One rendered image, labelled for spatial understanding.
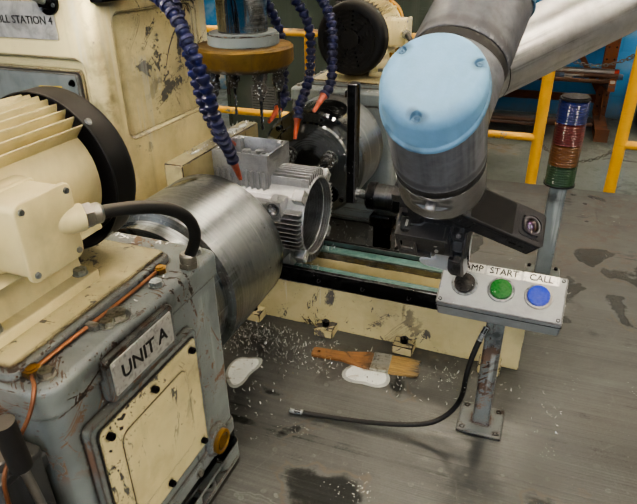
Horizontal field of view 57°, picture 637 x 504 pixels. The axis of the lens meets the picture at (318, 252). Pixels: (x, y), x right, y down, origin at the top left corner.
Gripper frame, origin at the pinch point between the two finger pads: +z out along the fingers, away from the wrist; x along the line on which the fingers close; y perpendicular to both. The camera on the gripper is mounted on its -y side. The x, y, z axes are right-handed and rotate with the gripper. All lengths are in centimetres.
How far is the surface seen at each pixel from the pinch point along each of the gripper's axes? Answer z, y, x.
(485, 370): 18.2, -4.6, 8.7
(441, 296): 6.0, 2.8, 2.7
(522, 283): 5.9, -7.6, -1.4
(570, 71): 340, -16, -338
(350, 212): 66, 40, -39
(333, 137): 30, 37, -38
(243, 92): 254, 214, -221
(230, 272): -3.3, 30.9, 8.6
